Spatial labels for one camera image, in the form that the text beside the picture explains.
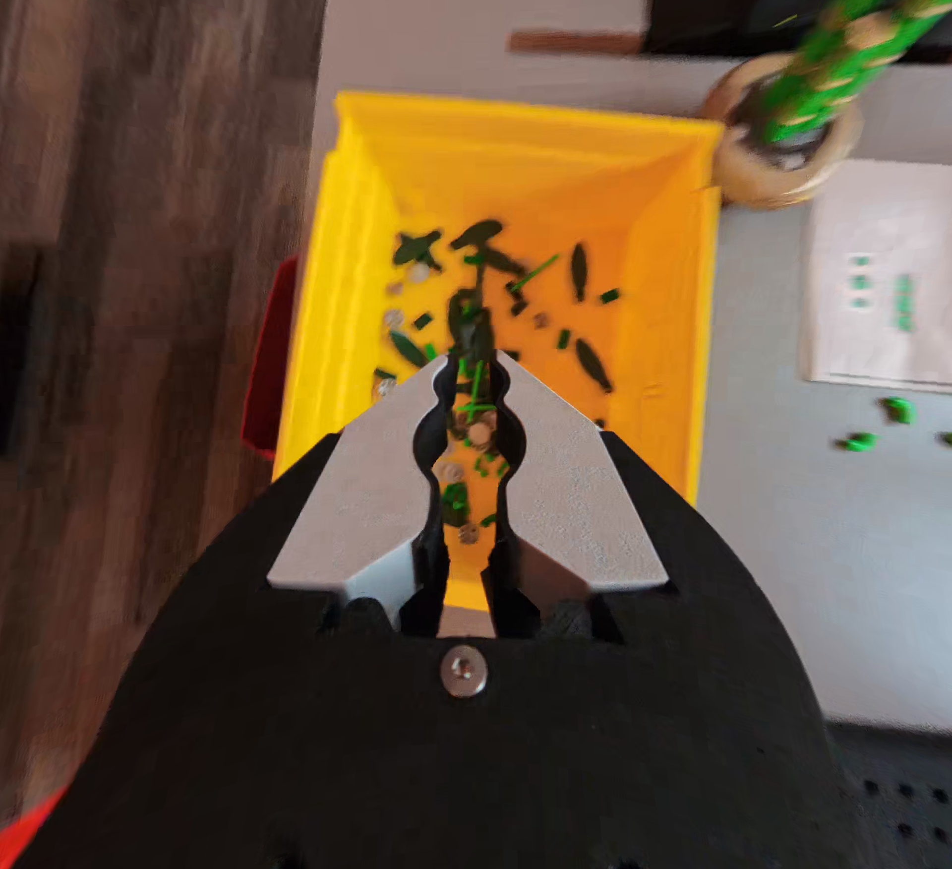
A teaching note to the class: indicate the green bamboo brick model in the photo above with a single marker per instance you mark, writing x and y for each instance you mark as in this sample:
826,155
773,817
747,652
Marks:
855,28

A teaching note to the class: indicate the open building instruction booklet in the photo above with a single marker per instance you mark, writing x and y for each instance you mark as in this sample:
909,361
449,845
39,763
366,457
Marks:
840,333

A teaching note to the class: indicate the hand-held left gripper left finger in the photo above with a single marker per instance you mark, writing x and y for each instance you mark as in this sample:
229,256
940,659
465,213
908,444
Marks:
357,512

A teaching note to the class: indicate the grey round studded plate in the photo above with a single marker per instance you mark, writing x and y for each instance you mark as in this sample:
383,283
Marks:
468,533

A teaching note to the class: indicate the pile of brick pieces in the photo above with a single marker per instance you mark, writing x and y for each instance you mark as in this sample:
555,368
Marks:
476,236

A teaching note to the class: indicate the yellow plastic bin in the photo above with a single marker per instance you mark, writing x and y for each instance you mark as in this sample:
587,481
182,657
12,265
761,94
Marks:
520,162

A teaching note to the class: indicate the red plastic bin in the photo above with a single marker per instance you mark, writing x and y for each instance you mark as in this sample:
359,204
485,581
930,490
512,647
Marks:
268,378

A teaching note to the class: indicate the orange traffic cone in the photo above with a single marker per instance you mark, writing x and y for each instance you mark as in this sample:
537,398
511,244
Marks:
22,832

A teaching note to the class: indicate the long green brick bar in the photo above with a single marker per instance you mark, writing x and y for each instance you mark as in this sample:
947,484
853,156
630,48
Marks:
476,385
535,272
476,408

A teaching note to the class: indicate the black perforated panel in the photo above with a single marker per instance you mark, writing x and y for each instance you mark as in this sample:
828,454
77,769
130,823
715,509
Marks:
892,794

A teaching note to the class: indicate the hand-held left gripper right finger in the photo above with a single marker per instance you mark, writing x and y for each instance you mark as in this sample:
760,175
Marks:
580,512

